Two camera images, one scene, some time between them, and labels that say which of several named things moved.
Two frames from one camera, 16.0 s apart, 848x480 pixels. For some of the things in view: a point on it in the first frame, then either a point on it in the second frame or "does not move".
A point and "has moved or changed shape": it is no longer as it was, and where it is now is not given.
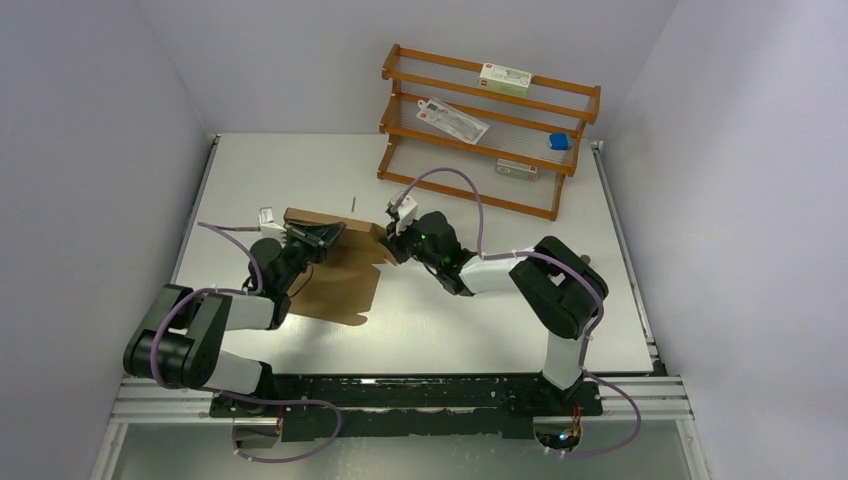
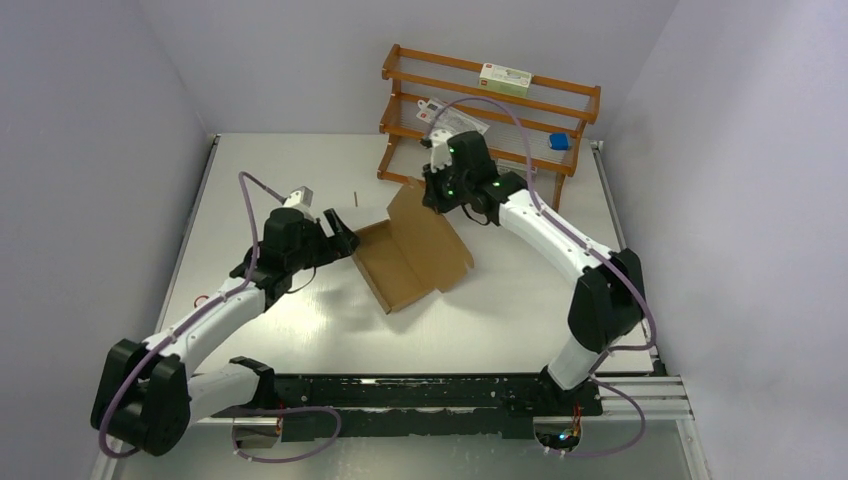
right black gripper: [394, 241] → [431, 197]
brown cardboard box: [343, 286] has moved or changed shape
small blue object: [559, 141] does not move
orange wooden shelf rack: [488, 134] does not move
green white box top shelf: [505, 80] does not move
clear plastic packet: [452, 120] does not move
